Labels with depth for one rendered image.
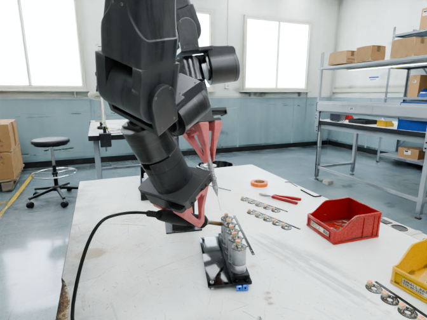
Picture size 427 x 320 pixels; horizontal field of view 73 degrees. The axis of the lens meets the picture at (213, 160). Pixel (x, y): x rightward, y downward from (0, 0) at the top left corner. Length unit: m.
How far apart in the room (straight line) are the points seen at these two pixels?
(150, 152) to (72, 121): 4.46
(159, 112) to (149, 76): 0.04
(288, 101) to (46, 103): 4.16
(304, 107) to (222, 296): 5.79
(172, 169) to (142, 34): 0.18
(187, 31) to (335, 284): 0.50
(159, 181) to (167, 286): 0.20
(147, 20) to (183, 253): 0.44
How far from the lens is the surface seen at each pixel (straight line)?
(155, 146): 0.37
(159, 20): 0.30
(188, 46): 0.56
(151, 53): 0.29
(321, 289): 0.54
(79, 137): 4.84
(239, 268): 0.50
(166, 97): 0.32
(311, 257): 0.61
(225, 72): 0.59
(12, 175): 3.90
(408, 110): 2.96
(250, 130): 5.52
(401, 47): 3.13
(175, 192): 0.41
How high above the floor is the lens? 1.06
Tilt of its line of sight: 13 degrees down
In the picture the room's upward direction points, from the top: straight up
